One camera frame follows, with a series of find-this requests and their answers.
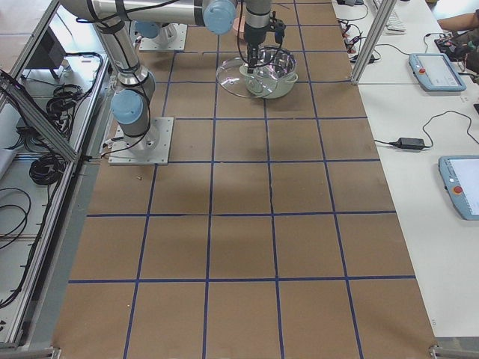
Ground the person forearm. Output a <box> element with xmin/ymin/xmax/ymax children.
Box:
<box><xmin>438</xmin><ymin>13</ymin><xmax>478</xmax><ymax>31</ymax></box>

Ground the white keyboard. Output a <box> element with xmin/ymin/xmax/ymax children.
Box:
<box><xmin>372</xmin><ymin>0</ymin><xmax>406</xmax><ymax>35</ymax></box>

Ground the black power brick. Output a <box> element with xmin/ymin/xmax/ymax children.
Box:
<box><xmin>389</xmin><ymin>137</ymin><xmax>427</xmax><ymax>150</ymax></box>

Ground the pale green electric pot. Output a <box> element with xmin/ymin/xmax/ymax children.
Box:
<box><xmin>239</xmin><ymin>46</ymin><xmax>298</xmax><ymax>99</ymax></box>

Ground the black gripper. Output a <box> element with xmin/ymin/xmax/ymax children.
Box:
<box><xmin>245</xmin><ymin>25</ymin><xmax>266</xmax><ymax>73</ymax></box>

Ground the blue teach pendant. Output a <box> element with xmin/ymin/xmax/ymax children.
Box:
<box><xmin>408</xmin><ymin>53</ymin><xmax>466</xmax><ymax>92</ymax></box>
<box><xmin>438</xmin><ymin>156</ymin><xmax>478</xmax><ymax>221</ymax></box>

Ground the pink bowl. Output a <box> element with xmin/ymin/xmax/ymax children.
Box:
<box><xmin>233</xmin><ymin>16</ymin><xmax>245</xmax><ymax>37</ymax></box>

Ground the near blue teach pendant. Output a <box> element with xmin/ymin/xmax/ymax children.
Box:
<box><xmin>438</xmin><ymin>156</ymin><xmax>478</xmax><ymax>221</ymax></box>

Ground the coiled black cable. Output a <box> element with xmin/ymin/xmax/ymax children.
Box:
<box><xmin>28</xmin><ymin>153</ymin><xmax>64</xmax><ymax>186</ymax></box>

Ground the aluminium frame rail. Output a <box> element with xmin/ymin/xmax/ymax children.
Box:
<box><xmin>1</xmin><ymin>70</ymin><xmax>79</xmax><ymax>162</ymax></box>

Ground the glass pot lid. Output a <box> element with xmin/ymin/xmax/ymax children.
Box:
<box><xmin>216</xmin><ymin>58</ymin><xmax>278</xmax><ymax>98</ymax></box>

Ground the aluminium frame post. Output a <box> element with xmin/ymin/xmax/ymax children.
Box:
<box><xmin>350</xmin><ymin>0</ymin><xmax>397</xmax><ymax>85</ymax></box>

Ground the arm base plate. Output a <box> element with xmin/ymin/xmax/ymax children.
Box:
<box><xmin>135</xmin><ymin>22</ymin><xmax>188</xmax><ymax>52</ymax></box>
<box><xmin>108</xmin><ymin>117</ymin><xmax>174</xmax><ymax>165</ymax></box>

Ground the far blue teach pendant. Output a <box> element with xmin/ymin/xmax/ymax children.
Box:
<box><xmin>408</xmin><ymin>53</ymin><xmax>466</xmax><ymax>92</ymax></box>

